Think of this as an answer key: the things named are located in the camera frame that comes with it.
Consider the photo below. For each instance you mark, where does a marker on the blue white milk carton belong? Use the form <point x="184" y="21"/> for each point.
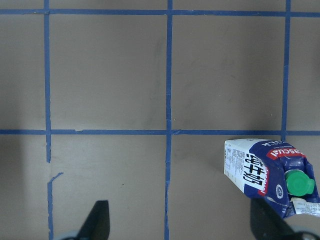
<point x="275" y="171"/>

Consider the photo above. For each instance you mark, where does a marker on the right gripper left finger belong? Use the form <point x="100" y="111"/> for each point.
<point x="97" y="224"/>

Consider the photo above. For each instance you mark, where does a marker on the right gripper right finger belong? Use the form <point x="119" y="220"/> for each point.
<point x="266" y="224"/>

